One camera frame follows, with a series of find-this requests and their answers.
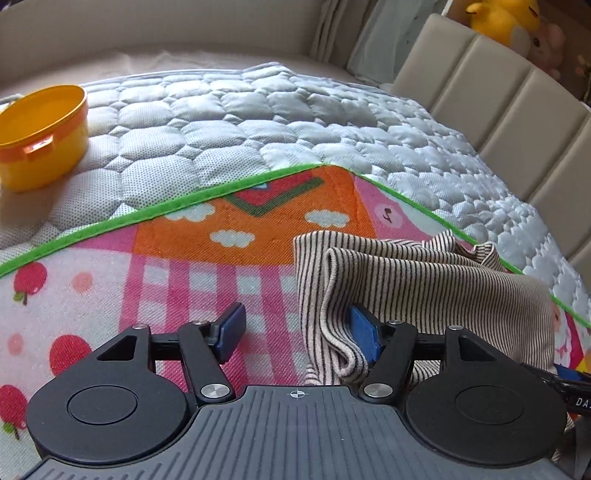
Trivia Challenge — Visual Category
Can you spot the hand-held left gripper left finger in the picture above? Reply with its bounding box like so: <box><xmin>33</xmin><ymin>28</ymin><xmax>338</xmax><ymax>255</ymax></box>
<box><xmin>95</xmin><ymin>302</ymin><xmax>247</xmax><ymax>403</ymax></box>

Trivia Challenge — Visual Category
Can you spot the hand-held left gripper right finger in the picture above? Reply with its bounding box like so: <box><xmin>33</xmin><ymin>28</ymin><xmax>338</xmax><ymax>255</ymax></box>
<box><xmin>348</xmin><ymin>302</ymin><xmax>499</xmax><ymax>402</ymax></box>

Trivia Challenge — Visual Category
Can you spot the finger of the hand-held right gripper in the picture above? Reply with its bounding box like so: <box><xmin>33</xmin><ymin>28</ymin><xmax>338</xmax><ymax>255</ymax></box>
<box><xmin>521</xmin><ymin>363</ymin><xmax>573</xmax><ymax>391</ymax></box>

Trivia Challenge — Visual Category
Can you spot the brown striped garment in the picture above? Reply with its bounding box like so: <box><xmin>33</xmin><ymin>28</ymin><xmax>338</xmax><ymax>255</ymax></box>
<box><xmin>294</xmin><ymin>229</ymin><xmax>561</xmax><ymax>387</ymax></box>

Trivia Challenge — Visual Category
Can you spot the colourful cartoon printed mat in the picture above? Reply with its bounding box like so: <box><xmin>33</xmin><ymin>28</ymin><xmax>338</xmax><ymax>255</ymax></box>
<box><xmin>0</xmin><ymin>164</ymin><xmax>591</xmax><ymax>444</ymax></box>

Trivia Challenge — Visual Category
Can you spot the grey quilted mattress pad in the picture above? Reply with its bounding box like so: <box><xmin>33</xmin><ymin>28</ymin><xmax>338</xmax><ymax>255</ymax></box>
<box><xmin>0</xmin><ymin>62</ymin><xmax>591</xmax><ymax>326</ymax></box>

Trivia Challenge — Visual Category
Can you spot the beige padded headboard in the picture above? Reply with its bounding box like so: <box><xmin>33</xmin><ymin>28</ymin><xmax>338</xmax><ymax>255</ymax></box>
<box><xmin>392</xmin><ymin>13</ymin><xmax>591</xmax><ymax>278</ymax></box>

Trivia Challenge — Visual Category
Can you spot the orange plastic container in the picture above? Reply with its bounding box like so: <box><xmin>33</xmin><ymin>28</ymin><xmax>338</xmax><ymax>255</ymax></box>
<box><xmin>0</xmin><ymin>85</ymin><xmax>89</xmax><ymax>193</ymax></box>

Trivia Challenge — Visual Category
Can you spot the light blue folded board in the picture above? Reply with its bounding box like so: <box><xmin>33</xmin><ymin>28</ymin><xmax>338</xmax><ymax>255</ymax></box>
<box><xmin>348</xmin><ymin>0</ymin><xmax>428</xmax><ymax>88</ymax></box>

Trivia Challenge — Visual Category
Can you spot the beige curtain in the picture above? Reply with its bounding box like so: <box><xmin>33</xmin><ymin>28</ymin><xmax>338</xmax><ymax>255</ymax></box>
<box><xmin>314</xmin><ymin>0</ymin><xmax>370</xmax><ymax>63</ymax></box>

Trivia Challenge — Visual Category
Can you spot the pink plush rabbit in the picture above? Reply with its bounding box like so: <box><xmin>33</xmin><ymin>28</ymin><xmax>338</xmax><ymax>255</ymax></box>
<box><xmin>530</xmin><ymin>22</ymin><xmax>567</xmax><ymax>80</ymax></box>

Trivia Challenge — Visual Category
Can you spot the yellow plush duck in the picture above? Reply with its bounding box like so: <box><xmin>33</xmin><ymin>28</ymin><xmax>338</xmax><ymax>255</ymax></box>
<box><xmin>465</xmin><ymin>0</ymin><xmax>542</xmax><ymax>48</ymax></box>

